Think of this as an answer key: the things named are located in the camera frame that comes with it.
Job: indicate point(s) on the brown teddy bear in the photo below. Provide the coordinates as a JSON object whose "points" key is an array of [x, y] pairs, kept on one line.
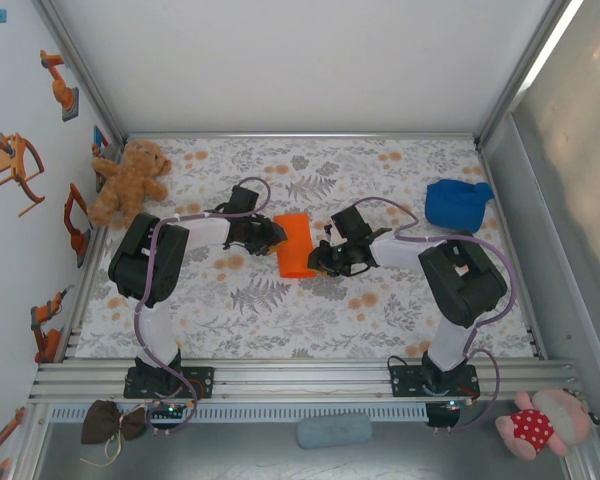
{"points": [[127, 185]]}

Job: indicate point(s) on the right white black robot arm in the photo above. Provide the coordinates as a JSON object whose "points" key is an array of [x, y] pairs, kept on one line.
{"points": [[460, 285]]}

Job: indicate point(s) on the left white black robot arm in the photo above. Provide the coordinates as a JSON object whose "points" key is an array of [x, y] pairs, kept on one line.
{"points": [[145, 260]]}

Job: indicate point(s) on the short aluminium frame post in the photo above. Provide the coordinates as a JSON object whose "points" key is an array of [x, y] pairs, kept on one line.
{"points": [[32, 445], [587, 465]]}

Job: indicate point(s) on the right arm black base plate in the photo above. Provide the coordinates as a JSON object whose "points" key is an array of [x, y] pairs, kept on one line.
{"points": [[402, 382]]}

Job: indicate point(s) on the floral patterned table mat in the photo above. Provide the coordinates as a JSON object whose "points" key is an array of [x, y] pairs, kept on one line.
{"points": [[280, 320]]}

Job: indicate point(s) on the aluminium mounting rail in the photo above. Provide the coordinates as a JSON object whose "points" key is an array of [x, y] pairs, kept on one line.
{"points": [[300, 380]]}

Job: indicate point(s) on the grey-blue oblong case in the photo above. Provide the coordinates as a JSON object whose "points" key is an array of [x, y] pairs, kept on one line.
{"points": [[332, 430]]}

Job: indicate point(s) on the aluminium frame post with light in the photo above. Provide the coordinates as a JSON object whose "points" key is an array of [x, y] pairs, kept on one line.
{"points": [[525, 65]]}

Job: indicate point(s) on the orange paper sheet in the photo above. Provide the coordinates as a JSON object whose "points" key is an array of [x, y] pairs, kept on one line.
{"points": [[295, 245]]}

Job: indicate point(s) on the blue grey orange wall sticker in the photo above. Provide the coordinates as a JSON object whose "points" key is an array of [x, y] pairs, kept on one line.
{"points": [[100, 137]]}

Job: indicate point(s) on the pink plush doll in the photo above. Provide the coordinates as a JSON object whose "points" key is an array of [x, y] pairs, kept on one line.
{"points": [[530, 425]]}

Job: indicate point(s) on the blue cloth pouch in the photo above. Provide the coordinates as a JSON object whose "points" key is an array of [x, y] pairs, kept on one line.
{"points": [[455, 205]]}

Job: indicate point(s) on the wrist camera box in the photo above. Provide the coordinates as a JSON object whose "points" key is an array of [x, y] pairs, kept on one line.
{"points": [[244, 200], [351, 222]]}

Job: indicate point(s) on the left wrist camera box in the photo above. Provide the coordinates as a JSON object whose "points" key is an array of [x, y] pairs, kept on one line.
{"points": [[244, 200]]}

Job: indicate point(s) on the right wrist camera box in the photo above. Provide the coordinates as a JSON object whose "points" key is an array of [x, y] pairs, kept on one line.
{"points": [[351, 222]]}

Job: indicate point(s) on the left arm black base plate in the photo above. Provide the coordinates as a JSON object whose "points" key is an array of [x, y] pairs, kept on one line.
{"points": [[205, 382]]}

